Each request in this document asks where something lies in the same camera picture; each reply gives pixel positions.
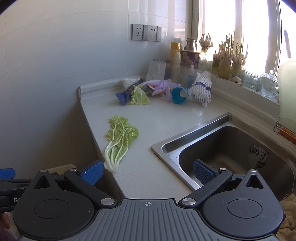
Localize white foam net sleeve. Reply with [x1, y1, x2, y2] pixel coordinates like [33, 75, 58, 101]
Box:
[145, 60, 166, 81]

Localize stainless steel sink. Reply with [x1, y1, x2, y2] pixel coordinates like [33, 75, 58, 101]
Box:
[151, 113, 295, 200]

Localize large green cabbage leaf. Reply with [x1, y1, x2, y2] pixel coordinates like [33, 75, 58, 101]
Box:
[104, 115, 139, 173]

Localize blue round cup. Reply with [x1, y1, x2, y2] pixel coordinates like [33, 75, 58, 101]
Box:
[171, 86, 189, 104]

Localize white purple foam fruit net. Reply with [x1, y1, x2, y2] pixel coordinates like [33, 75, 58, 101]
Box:
[188, 71, 212, 108]

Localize blue snack bag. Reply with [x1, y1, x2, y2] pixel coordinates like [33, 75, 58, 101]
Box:
[115, 78, 144, 105]

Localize small green cabbage leaf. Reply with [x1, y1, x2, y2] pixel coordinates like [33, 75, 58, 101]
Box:
[130, 86, 150, 105]

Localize purple plastic bag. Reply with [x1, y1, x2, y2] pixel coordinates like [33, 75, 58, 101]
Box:
[144, 79, 181, 99]

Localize white plastic bag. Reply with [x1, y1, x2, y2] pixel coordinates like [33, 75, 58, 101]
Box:
[122, 78, 140, 90]

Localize small blue label spray bottle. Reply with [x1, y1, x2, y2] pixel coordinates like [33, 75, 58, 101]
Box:
[186, 65, 195, 89]

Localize glass jars on sill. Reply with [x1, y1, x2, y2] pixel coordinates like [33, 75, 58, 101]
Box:
[243, 70, 279, 99]

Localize sprouting garlic cluster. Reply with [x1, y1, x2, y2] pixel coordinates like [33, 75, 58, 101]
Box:
[212, 35, 248, 79]

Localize purple food box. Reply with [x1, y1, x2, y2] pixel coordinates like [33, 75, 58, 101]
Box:
[181, 50, 200, 69]

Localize yellow cap white bottle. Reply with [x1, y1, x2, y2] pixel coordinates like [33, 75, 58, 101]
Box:
[170, 42, 181, 83]

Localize metal flask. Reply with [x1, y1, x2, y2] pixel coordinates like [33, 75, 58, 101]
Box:
[184, 38, 197, 52]

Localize hanging garlic bunch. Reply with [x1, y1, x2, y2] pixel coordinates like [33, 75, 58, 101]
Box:
[199, 34, 213, 53]

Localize wire dish rack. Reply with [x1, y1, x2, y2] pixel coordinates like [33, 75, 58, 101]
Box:
[273, 118, 296, 145]

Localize wall power sockets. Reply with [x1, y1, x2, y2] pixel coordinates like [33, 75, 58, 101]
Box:
[132, 24, 162, 42]

